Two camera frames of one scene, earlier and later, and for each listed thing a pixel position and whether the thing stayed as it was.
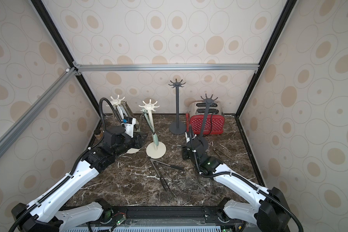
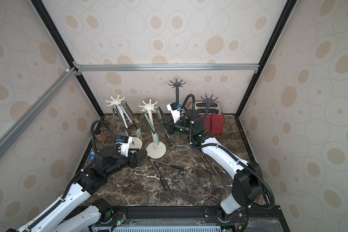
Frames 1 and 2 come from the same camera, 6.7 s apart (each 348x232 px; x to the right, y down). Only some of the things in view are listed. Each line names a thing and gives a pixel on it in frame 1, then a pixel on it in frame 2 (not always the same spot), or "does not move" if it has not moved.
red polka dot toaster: x=195 y=117 does not move
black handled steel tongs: x=162 y=180 does not move
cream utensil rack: x=159 y=151 does not move
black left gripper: x=139 y=141 -> x=137 y=161
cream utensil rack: x=117 y=101 does not move
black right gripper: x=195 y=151 -> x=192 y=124
